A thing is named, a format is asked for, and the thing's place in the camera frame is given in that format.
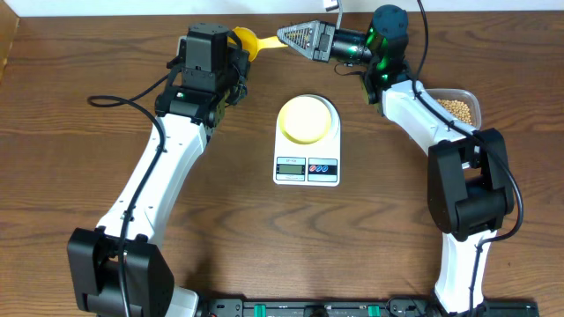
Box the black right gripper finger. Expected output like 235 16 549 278
287 43 326 61
277 20 320 47

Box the yellow measuring scoop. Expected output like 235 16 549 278
228 26 288 62

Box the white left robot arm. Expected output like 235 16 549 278
67 23 250 316

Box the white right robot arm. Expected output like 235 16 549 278
277 4 523 316

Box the yellow bowl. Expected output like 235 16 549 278
278 95 332 145

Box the white digital kitchen scale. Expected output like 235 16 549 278
272 94 341 187

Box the pile of soybeans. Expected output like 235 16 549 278
437 99 472 125

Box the clear plastic container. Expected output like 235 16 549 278
427 88 482 129

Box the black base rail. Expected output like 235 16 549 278
195 297 540 317

